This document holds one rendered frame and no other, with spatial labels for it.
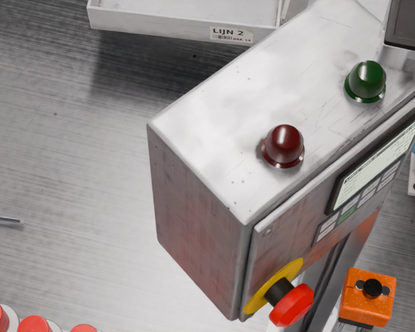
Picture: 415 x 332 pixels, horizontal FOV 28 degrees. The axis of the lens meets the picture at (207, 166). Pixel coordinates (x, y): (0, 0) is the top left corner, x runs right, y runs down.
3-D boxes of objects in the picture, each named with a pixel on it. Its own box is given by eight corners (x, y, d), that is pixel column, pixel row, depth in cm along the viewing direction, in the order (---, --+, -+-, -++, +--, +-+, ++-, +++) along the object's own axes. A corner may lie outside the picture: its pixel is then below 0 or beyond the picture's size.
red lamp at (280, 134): (251, 151, 50) (254, 132, 48) (283, 126, 50) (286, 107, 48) (281, 180, 49) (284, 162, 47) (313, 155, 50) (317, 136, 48)
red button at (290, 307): (256, 294, 59) (285, 325, 58) (294, 261, 60) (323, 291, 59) (253, 310, 63) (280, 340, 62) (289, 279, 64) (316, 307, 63)
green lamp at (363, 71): (334, 87, 52) (340, 66, 50) (363, 65, 53) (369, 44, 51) (363, 114, 51) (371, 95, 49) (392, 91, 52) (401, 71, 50)
